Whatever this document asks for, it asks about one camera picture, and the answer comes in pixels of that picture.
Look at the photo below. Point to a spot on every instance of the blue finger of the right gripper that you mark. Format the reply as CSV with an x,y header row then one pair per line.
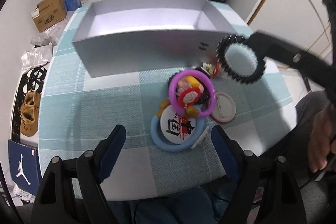
x,y
307,64

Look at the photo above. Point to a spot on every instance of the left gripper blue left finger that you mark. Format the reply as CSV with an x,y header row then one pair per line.
x,y
70,190

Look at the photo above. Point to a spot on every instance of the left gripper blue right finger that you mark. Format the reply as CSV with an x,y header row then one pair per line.
x,y
281,199

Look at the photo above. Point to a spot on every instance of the right hand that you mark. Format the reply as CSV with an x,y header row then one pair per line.
x,y
320,144

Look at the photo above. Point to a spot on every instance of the blue Jordan shoe box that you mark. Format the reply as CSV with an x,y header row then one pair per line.
x,y
24,166

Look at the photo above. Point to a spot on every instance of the teal plaid tablecloth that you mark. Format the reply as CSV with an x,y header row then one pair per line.
x,y
78,111

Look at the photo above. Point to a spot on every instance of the brown boots pair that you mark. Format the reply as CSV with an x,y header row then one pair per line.
x,y
29,112

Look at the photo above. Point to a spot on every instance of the white round pin badge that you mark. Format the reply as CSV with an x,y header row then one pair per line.
x,y
225,108

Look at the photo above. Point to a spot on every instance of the red white flower hair clip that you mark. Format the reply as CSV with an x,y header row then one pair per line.
x,y
214,69

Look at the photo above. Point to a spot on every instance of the black white sandals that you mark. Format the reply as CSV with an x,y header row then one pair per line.
x,y
35,80

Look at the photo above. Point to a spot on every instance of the calligraphy round badge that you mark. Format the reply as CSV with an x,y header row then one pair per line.
x,y
175,128

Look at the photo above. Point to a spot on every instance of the silver plastic bag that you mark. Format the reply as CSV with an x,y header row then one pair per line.
x,y
36,57

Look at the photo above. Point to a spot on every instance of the white plastic bag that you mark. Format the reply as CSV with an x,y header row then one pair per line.
x,y
51,35

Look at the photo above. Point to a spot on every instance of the white open cardboard box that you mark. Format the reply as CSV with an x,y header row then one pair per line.
x,y
125,36

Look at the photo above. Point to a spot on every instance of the brown cardboard box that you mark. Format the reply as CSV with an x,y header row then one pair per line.
x,y
48,13

